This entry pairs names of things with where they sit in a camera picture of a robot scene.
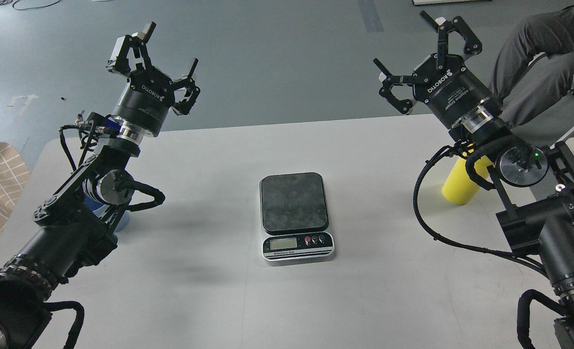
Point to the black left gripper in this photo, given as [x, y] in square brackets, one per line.
[146, 98]

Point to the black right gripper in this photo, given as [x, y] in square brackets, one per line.
[451, 92]

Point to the yellow squeeze bottle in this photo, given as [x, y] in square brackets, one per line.
[458, 187]

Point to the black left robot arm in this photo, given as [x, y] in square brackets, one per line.
[77, 223]

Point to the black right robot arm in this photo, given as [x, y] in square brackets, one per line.
[535, 185]

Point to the black digital kitchen scale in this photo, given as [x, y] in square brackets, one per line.
[295, 220]

